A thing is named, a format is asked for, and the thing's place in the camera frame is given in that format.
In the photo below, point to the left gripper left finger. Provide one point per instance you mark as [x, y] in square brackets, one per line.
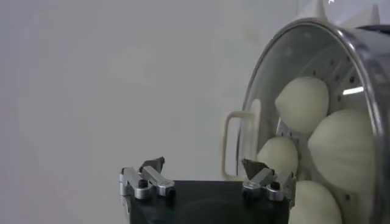
[160, 181]

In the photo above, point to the round glass pot lid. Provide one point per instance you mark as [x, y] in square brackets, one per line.
[225, 146]

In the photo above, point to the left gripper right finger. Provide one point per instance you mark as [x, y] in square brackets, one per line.
[259, 179]

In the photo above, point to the white steamed baozi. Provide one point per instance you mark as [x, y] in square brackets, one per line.
[278, 155]
[303, 103]
[344, 149]
[314, 204]

